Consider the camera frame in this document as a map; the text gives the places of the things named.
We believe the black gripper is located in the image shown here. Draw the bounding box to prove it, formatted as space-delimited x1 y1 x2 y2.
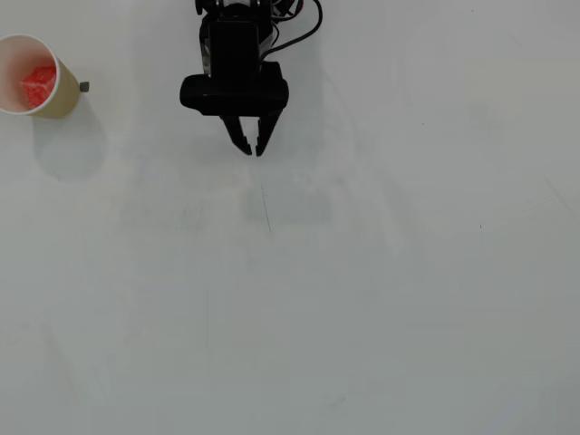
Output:
198 17 285 158

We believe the red white speckled foam cube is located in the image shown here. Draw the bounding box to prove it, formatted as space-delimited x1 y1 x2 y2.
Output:
20 65 58 110

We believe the beige paper cup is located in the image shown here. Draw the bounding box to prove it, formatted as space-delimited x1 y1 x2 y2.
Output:
0 34 81 120

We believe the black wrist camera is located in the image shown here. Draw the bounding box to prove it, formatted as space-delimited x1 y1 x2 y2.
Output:
179 73 291 117

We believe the red and black cable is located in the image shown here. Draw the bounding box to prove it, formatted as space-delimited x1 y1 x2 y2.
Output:
260 0 324 60

